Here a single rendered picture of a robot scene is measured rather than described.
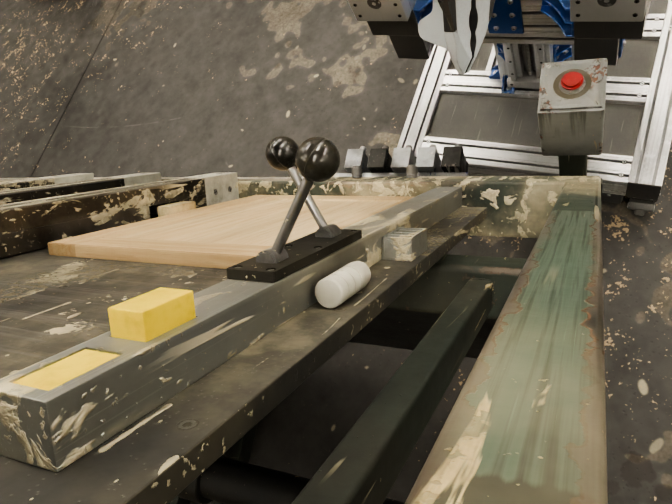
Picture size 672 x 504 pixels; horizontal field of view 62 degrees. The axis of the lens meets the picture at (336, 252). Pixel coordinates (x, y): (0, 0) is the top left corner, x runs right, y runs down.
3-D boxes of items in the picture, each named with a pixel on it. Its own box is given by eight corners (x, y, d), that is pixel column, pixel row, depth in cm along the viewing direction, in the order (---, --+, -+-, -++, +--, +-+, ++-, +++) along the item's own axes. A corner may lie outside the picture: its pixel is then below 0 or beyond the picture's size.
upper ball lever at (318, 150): (294, 275, 53) (354, 149, 48) (273, 286, 50) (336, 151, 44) (263, 253, 54) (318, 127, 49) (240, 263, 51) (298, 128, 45)
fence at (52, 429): (462, 206, 112) (462, 186, 112) (57, 474, 28) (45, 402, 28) (437, 206, 114) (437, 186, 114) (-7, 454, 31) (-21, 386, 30)
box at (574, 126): (604, 109, 122) (608, 55, 107) (601, 157, 119) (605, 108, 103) (546, 112, 127) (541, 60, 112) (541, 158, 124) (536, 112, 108)
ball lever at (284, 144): (353, 232, 63) (295, 129, 63) (339, 239, 59) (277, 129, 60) (327, 247, 65) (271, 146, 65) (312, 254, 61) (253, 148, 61)
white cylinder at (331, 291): (343, 310, 52) (373, 287, 59) (341, 279, 51) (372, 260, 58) (314, 307, 53) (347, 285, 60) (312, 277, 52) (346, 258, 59)
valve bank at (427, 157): (494, 172, 146) (481, 121, 126) (488, 222, 142) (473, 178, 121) (323, 173, 167) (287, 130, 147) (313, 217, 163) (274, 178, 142)
